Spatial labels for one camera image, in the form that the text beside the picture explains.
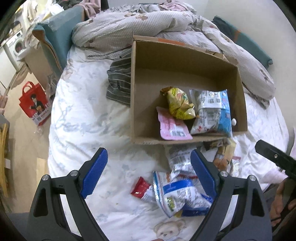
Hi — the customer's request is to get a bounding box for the person's right hand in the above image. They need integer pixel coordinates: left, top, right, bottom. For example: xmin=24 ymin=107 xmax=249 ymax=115
xmin=270 ymin=177 xmax=295 ymax=228

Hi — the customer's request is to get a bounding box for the red shopping bag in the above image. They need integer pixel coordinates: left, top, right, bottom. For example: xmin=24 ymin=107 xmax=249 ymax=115
xmin=19 ymin=81 xmax=52 ymax=126

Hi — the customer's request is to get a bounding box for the brown cardboard box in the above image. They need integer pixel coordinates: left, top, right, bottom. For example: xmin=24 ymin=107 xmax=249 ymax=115
xmin=129 ymin=31 xmax=248 ymax=145

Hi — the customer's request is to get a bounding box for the pink hanging garment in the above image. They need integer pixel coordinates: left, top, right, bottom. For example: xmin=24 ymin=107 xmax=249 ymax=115
xmin=78 ymin=0 xmax=101 ymax=19

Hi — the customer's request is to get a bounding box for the yellow snack bag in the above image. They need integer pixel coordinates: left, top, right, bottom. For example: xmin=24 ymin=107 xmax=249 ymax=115
xmin=160 ymin=86 xmax=196 ymax=121

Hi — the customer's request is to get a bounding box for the white and light-blue snack bag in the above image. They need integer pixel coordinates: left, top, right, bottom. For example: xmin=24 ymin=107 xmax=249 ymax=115
xmin=189 ymin=89 xmax=232 ymax=137

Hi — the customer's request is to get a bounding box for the white blue green snack bag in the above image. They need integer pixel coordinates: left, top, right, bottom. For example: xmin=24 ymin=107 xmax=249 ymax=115
xmin=152 ymin=171 xmax=213 ymax=217

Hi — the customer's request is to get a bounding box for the dark brown snack bar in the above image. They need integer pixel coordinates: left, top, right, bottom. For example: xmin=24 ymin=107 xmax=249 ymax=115
xmin=203 ymin=138 xmax=229 ymax=151

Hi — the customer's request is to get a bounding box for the grey striped garment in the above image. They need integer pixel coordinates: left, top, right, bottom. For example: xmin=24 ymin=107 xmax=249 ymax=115
xmin=106 ymin=48 xmax=132 ymax=106

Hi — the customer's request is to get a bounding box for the white floral bed sheet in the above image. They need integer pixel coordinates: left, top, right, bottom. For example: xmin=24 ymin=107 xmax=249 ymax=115
xmin=48 ymin=45 xmax=289 ymax=240

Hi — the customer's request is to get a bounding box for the white washing machine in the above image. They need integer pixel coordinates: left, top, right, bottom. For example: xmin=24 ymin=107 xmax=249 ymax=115
xmin=3 ymin=30 xmax=25 ymax=72

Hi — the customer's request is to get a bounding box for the orange tan snack packet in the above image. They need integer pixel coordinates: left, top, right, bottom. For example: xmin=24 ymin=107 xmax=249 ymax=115
xmin=213 ymin=138 xmax=236 ymax=171

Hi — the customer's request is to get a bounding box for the grey checked duvet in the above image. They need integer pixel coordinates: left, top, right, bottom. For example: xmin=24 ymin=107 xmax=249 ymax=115
xmin=72 ymin=1 xmax=275 ymax=108

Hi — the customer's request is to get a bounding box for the teal headboard cushion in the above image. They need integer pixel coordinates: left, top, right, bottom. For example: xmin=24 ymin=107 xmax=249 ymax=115
xmin=32 ymin=6 xmax=85 ymax=77

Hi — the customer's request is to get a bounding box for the teal pillow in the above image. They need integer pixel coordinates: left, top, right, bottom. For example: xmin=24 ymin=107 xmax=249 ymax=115
xmin=212 ymin=16 xmax=273 ymax=69

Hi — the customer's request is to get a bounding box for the red and grey snack packet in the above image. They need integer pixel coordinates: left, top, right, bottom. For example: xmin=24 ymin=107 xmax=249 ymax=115
xmin=130 ymin=177 xmax=151 ymax=199

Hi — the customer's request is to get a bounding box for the pink snack packet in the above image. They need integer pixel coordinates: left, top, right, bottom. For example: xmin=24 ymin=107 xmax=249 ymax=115
xmin=156 ymin=106 xmax=193 ymax=141

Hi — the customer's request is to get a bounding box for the white barcode red-edged snack bag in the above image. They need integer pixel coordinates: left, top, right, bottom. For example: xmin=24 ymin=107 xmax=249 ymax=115
xmin=164 ymin=144 xmax=197 ymax=179

